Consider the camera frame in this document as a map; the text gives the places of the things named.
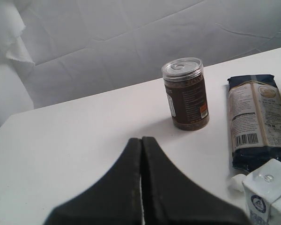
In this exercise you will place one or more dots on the clear jar with brown label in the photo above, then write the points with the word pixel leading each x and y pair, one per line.
pixel 186 93

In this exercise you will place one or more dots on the white backdrop cloth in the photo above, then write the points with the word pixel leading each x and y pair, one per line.
pixel 53 51

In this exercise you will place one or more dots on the white blue milk carton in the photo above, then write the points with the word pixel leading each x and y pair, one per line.
pixel 262 190

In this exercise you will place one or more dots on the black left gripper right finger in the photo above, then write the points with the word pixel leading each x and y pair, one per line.
pixel 171 198

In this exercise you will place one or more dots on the dark blue food packet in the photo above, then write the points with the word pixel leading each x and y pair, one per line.
pixel 254 120

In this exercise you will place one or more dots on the small white cap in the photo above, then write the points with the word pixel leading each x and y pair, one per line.
pixel 236 182

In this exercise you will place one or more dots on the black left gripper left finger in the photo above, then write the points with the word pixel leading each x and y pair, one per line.
pixel 115 199

